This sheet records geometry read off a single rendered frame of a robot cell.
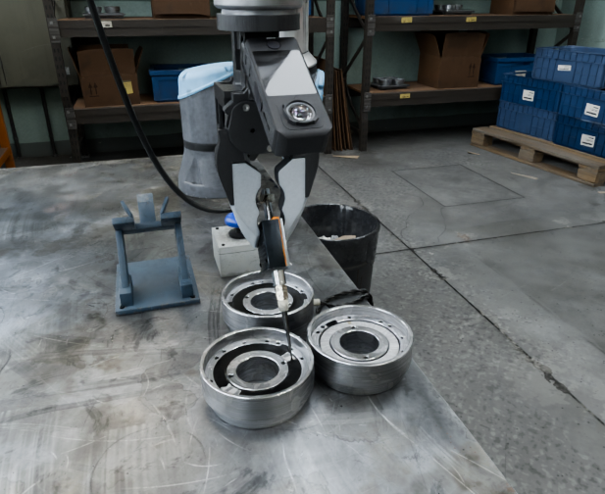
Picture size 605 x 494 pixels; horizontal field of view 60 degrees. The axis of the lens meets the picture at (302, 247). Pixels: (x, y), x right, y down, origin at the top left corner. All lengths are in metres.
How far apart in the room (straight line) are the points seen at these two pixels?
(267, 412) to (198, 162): 0.63
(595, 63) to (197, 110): 3.48
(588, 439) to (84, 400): 1.49
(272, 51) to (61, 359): 0.38
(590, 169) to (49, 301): 3.62
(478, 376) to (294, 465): 1.47
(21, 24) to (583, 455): 3.97
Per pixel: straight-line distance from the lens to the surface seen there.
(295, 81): 0.43
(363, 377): 0.50
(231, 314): 0.57
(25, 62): 4.30
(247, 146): 0.47
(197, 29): 3.89
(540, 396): 1.88
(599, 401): 1.95
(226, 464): 0.47
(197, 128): 0.99
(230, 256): 0.71
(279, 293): 0.51
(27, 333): 0.67
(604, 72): 4.19
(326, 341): 0.54
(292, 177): 0.50
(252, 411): 0.47
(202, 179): 1.00
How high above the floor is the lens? 1.14
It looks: 26 degrees down
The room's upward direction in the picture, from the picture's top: straight up
